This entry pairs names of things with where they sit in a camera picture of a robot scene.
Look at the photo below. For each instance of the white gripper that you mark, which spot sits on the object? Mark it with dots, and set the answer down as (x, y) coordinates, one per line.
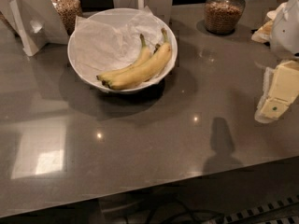
(286, 28)

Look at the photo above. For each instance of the yellow banana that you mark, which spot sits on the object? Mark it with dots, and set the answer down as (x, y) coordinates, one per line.
(134, 76)
(143, 56)

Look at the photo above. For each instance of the white bowl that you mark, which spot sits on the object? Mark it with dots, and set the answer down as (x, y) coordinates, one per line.
(93, 75)

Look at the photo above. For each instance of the right glass jar of grains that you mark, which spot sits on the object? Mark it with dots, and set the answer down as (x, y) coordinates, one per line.
(222, 16)

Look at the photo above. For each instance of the glass jar of grains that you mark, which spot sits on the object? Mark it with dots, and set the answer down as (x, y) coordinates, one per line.
(222, 16)
(68, 11)

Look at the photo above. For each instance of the black white striped strip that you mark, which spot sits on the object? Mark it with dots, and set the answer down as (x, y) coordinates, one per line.
(283, 211)

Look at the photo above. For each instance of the white paper liner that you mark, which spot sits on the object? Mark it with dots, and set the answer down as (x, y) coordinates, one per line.
(102, 44)

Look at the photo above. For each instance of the left glass jar of grains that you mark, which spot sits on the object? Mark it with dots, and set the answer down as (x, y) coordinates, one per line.
(68, 11)

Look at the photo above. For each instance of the white angled stand left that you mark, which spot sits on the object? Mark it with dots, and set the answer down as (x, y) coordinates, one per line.
(36, 22)

